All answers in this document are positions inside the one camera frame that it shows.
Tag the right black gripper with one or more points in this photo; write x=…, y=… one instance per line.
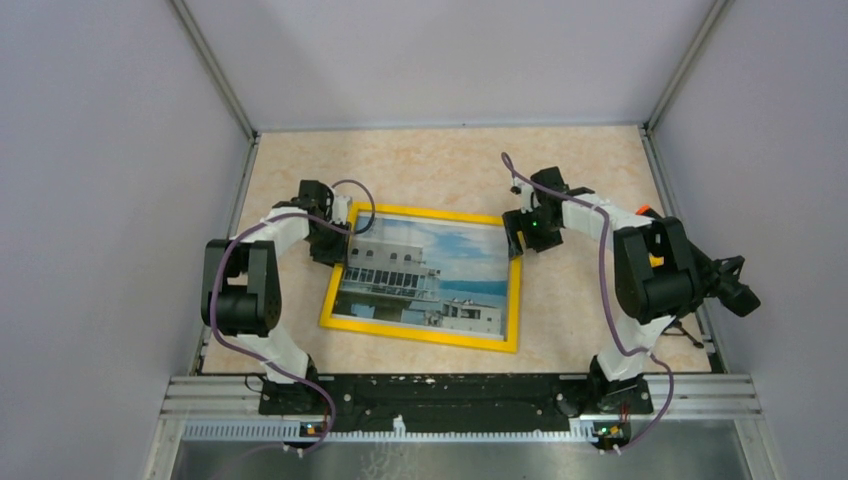
x=514, y=221

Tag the building and sky photo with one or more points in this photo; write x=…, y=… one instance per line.
x=430, y=278

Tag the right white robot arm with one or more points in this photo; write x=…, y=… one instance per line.
x=647, y=273

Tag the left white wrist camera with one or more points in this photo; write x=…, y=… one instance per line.
x=340, y=209

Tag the aluminium front rail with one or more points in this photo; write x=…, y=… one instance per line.
x=694, y=396

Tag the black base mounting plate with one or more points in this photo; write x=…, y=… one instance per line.
x=453, y=403

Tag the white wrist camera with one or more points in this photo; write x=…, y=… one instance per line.
x=527, y=195
x=340, y=209

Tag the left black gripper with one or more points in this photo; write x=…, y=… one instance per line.
x=337, y=254

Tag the black mini tripod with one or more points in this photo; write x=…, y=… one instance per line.
x=677, y=328

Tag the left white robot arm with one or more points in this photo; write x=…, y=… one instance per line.
x=241, y=299

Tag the white cable duct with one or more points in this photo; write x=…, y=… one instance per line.
x=292, y=431

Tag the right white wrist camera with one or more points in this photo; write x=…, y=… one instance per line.
x=527, y=195

